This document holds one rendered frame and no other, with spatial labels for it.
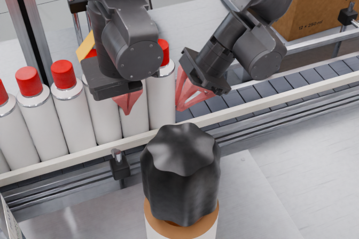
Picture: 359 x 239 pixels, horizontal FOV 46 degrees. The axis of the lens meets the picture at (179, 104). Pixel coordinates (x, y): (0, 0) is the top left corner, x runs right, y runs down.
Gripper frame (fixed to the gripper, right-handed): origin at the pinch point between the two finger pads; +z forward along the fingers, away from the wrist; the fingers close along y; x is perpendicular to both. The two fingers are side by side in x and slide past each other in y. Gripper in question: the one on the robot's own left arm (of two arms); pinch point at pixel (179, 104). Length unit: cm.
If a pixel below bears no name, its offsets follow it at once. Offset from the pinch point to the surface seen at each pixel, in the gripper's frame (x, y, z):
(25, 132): -24.3, 0.8, 12.9
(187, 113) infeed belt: 5.2, -2.2, 2.8
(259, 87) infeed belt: 19.0, -3.6, -7.5
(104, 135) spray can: -10.9, 0.9, 10.2
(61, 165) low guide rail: -16.7, 3.5, 16.5
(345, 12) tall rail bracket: 32.6, -9.8, -29.2
